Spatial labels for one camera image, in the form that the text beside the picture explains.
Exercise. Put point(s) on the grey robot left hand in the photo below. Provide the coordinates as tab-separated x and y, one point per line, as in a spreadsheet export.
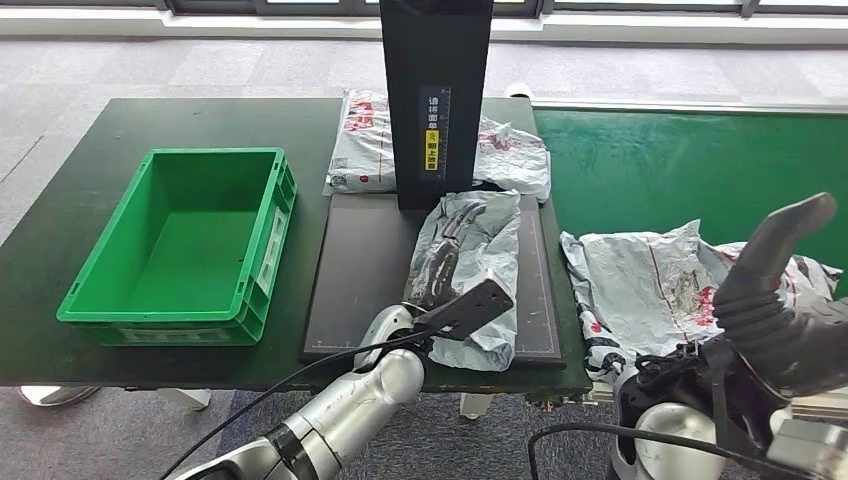
434	272

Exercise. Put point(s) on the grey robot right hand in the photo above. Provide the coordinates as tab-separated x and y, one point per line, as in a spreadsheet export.
782	245

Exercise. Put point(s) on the small grey-white parcel bag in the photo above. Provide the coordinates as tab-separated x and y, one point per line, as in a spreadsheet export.
490	258

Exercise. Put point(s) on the large white parcel black letters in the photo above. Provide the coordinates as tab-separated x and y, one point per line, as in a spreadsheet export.
629	285

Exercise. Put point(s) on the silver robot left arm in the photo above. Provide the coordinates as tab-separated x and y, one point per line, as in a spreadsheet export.
358	404

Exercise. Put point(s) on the black inbound scanner machine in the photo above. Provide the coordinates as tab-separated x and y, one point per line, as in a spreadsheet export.
371	265

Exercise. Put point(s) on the crumpled white parcel red print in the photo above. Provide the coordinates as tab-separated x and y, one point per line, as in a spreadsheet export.
513	159

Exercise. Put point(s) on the flat white parcel red print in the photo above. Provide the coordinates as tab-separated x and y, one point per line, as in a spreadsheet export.
364	152

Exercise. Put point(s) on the green conveyor belt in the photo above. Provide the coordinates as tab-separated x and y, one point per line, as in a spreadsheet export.
662	166

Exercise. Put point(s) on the white table leg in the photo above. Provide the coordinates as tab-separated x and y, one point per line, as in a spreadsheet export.
474	405
189	397

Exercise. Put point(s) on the green plastic crate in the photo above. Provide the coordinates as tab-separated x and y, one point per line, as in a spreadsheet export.
192	252

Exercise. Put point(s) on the dark green table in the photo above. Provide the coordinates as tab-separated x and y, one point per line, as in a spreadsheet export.
199	119

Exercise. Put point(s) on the silver round table foot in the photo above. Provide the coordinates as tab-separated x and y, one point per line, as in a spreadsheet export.
56	395

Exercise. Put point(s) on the white window sill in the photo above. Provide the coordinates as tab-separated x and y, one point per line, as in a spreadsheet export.
99	23

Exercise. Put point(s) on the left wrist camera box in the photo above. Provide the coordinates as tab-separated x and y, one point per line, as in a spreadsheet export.
470	308

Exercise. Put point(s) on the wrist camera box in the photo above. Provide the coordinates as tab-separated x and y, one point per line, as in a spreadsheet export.
815	444
470	308

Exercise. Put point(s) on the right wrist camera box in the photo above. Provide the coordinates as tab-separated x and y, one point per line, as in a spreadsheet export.
815	444

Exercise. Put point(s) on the window frame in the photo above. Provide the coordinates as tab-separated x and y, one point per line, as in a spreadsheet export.
218	6

